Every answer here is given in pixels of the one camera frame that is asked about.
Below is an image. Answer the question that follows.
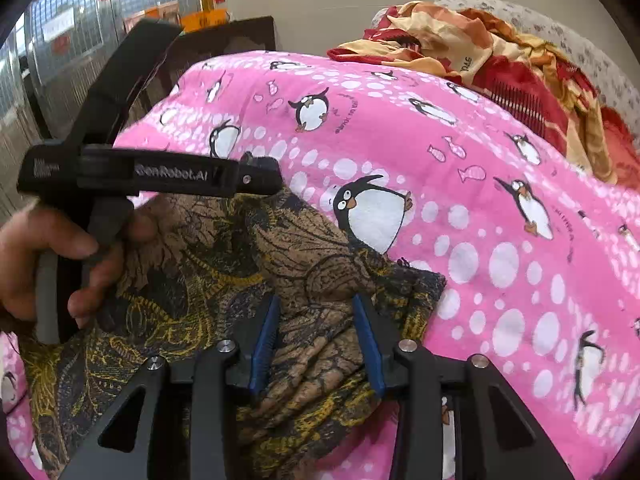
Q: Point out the pink penguin print blanket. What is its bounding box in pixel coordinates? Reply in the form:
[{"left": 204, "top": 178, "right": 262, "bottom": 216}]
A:
[{"left": 0, "top": 50, "right": 640, "bottom": 480}]

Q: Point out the person's left hand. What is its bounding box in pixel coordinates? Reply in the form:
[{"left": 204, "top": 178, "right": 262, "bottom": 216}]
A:
[{"left": 0, "top": 202, "right": 158, "bottom": 333}]

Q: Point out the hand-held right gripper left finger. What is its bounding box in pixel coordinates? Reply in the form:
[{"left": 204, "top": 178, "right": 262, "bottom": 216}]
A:
[{"left": 60, "top": 294, "right": 281, "bottom": 480}]

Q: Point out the orange box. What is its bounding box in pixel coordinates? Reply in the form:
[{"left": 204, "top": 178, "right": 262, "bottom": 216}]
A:
[{"left": 181, "top": 10, "right": 230, "bottom": 33}]

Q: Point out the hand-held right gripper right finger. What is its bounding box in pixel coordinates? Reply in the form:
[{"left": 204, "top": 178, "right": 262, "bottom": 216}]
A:
[{"left": 352, "top": 294, "right": 576, "bottom": 480}]

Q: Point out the metal mesh shutter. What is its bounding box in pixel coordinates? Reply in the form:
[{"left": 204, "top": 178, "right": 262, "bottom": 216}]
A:
[{"left": 0, "top": 0, "right": 201, "bottom": 161}]

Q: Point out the red orange floral blanket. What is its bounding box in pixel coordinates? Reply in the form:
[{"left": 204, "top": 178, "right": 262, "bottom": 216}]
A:
[{"left": 327, "top": 0, "right": 640, "bottom": 191}]

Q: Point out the brown floral garment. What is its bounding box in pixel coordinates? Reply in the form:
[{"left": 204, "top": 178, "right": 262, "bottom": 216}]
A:
[{"left": 17, "top": 187, "right": 448, "bottom": 480}]

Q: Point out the dark carved wooden furniture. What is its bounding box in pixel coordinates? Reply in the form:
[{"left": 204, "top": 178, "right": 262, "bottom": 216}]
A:
[{"left": 127, "top": 16, "right": 277, "bottom": 126}]

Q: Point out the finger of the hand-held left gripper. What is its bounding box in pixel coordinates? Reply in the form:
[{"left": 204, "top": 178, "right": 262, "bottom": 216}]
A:
[{"left": 235, "top": 152, "right": 282, "bottom": 197}]

